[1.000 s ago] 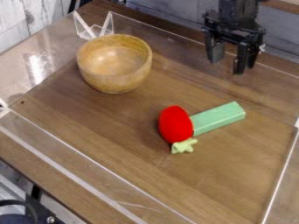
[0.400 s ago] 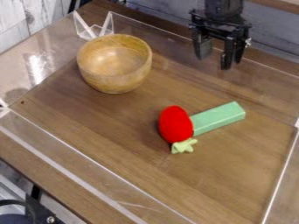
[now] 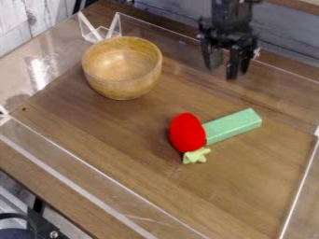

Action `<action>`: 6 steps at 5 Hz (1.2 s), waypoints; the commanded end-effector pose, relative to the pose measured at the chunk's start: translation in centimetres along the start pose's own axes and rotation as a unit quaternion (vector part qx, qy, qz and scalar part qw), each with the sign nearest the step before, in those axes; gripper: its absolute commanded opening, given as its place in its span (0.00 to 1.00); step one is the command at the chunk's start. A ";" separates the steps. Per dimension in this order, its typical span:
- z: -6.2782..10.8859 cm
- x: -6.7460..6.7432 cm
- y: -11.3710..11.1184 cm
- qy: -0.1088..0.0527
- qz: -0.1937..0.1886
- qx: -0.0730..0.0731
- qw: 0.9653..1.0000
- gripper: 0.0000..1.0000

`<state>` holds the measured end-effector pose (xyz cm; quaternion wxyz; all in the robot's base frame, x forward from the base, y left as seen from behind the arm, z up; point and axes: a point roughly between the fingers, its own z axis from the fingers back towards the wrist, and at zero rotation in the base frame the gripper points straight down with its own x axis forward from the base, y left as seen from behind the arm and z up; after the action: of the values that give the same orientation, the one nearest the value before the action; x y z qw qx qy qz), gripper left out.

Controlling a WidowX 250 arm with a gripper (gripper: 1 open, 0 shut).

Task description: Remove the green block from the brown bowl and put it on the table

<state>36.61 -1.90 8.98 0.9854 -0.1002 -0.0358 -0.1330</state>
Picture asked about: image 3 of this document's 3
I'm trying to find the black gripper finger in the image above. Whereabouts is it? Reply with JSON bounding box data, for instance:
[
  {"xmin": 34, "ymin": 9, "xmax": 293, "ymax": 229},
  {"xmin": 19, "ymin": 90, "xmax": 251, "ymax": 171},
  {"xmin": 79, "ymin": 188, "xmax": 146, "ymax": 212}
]
[
  {"xmin": 199, "ymin": 38, "xmax": 223, "ymax": 70},
  {"xmin": 227, "ymin": 45, "xmax": 253, "ymax": 79}
]

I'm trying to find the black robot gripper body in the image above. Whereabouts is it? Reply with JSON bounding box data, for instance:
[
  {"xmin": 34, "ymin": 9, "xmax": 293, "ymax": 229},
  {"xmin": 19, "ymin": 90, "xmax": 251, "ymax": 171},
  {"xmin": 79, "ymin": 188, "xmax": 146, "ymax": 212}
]
[{"xmin": 198, "ymin": 17, "xmax": 259, "ymax": 59}]

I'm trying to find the green rectangular block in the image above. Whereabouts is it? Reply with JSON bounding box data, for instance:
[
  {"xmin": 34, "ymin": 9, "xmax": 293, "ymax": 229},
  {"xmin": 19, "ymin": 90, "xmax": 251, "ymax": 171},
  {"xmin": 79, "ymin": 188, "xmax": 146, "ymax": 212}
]
[{"xmin": 203, "ymin": 108, "xmax": 263, "ymax": 145}]

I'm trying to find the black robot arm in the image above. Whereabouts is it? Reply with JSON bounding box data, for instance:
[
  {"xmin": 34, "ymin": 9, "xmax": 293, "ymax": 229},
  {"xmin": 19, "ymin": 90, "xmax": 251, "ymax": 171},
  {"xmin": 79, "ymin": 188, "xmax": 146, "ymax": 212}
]
[{"xmin": 198, "ymin": 0, "xmax": 262, "ymax": 79}]

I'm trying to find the brown wooden bowl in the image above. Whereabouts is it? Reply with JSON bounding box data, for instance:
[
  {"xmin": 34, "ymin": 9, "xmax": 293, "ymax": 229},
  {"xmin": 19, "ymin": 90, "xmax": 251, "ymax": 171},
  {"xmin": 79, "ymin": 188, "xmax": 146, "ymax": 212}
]
[{"xmin": 82, "ymin": 36, "xmax": 163, "ymax": 100}]

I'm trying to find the red plush strawberry toy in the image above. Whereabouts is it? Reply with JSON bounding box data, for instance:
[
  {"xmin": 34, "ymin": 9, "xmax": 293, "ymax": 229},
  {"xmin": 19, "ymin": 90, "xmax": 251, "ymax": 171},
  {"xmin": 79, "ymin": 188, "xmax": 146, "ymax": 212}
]
[{"xmin": 168, "ymin": 112, "xmax": 211, "ymax": 164}]

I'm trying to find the clear acrylic table enclosure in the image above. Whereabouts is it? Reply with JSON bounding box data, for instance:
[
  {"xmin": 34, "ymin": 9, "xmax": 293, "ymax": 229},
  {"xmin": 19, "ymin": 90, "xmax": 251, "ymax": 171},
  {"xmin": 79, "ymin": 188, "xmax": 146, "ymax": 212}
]
[{"xmin": 0, "ymin": 13, "xmax": 319, "ymax": 239}]

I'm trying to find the black metal bracket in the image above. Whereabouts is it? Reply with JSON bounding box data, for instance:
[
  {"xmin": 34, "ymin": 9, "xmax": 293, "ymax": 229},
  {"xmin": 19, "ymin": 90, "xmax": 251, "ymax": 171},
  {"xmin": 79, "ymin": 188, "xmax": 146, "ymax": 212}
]
[{"xmin": 27, "ymin": 198, "xmax": 70, "ymax": 239}]

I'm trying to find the black cable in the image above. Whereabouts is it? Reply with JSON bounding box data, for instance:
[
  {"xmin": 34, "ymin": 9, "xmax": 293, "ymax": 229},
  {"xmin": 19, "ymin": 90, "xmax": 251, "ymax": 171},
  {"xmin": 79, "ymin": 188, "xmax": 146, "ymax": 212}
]
[{"xmin": 0, "ymin": 213, "xmax": 30, "ymax": 239}]

